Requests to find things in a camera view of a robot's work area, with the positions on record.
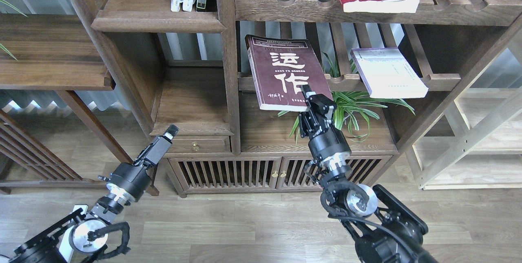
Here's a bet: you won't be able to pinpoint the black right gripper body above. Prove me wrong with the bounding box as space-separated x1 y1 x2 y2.
299 93 351 168

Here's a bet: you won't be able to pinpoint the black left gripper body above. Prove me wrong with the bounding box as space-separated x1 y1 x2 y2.
98 137 172 202

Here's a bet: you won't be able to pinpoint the maroon book white characters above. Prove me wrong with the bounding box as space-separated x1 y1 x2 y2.
245 35 332 111

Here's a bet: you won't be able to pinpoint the white lavender book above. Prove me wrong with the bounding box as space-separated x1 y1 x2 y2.
350 47 429 98

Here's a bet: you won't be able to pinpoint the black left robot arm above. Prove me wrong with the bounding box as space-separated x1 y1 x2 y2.
7 125 179 263

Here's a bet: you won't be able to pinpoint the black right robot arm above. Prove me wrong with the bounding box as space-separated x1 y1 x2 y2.
299 85 436 263

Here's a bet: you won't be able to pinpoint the green spider plant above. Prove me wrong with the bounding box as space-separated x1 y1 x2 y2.
277 52 416 145

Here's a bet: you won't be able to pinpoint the dark wooden bookshelf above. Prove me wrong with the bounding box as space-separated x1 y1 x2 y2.
71 0 521 197

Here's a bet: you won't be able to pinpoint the light wooden rack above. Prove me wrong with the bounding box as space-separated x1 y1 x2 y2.
406 27 521 190

